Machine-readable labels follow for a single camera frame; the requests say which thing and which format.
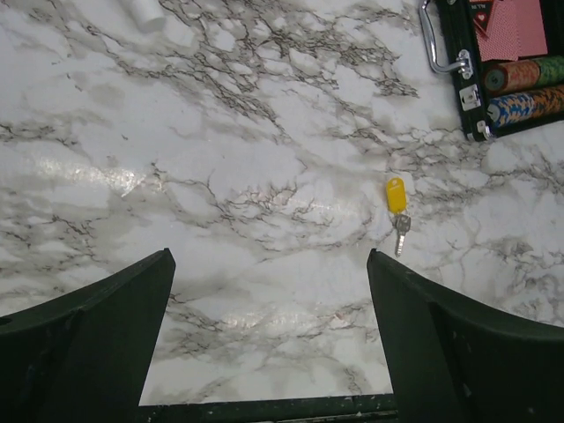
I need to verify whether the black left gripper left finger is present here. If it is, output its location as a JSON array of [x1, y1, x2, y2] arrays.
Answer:
[[1, 249, 175, 422]]

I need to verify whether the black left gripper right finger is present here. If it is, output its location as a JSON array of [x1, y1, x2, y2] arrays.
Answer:
[[367, 249, 563, 422]]

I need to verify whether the yellow key tag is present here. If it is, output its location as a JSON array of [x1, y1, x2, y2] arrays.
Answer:
[[386, 177, 407, 214]]

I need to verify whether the blue orange chip row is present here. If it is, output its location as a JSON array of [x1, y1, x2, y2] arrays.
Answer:
[[487, 85, 563, 129]]

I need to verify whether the brown green chip row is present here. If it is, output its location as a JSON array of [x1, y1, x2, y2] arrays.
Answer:
[[484, 56, 563, 95]]

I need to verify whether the black poker chip case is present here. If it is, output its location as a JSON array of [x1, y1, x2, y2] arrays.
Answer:
[[418, 1, 563, 141]]

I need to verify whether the red playing card deck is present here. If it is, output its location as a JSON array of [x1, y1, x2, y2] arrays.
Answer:
[[470, 0, 548, 62]]

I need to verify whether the white cylindrical tube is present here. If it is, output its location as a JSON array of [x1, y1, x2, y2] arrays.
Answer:
[[125, 0, 166, 33]]

